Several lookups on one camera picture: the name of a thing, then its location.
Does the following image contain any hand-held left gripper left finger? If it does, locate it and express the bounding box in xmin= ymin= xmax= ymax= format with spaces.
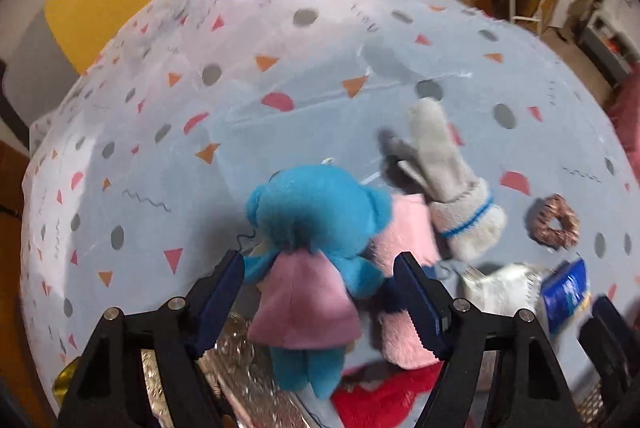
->
xmin=59 ymin=249 xmax=246 ymax=428

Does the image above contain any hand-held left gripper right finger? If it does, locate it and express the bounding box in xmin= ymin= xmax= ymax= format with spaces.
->
xmin=393 ymin=252 xmax=583 ymax=428

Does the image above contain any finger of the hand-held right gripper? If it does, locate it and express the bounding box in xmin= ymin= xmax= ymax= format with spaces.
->
xmin=579 ymin=295 xmax=640 ymax=414

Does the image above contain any grey knit glove pair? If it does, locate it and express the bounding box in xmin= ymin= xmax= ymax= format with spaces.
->
xmin=406 ymin=99 xmax=507 ymax=261

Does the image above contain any white shelf unit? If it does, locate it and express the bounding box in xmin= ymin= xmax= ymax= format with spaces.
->
xmin=582 ymin=0 xmax=640 ymax=84

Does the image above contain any patterned plastic tablecloth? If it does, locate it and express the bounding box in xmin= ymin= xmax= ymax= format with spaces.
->
xmin=20 ymin=0 xmax=640 ymax=409

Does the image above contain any dark grey sock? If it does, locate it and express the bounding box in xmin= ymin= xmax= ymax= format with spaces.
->
xmin=377 ymin=128 xmax=426 ymax=194

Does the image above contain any red plush toy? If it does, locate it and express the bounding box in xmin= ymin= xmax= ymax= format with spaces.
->
xmin=331 ymin=365 xmax=443 ymax=428

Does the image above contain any gold foil packet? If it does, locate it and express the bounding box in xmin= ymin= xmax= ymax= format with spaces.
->
xmin=52 ymin=358 xmax=81 ymax=401

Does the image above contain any pink fluffy sock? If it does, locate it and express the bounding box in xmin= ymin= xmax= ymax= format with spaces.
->
xmin=370 ymin=194 xmax=443 ymax=370

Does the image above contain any blue packet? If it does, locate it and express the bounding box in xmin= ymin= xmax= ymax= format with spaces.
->
xmin=540 ymin=258 xmax=592 ymax=335

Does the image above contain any white plastic packet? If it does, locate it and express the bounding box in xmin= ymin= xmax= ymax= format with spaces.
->
xmin=460 ymin=262 xmax=551 ymax=316

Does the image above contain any blue plush toy pink dress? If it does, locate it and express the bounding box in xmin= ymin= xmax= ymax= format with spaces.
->
xmin=244 ymin=164 xmax=393 ymax=401

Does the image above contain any brown scrunchie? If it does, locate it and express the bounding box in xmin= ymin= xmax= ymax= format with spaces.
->
xmin=525 ymin=194 xmax=581 ymax=250

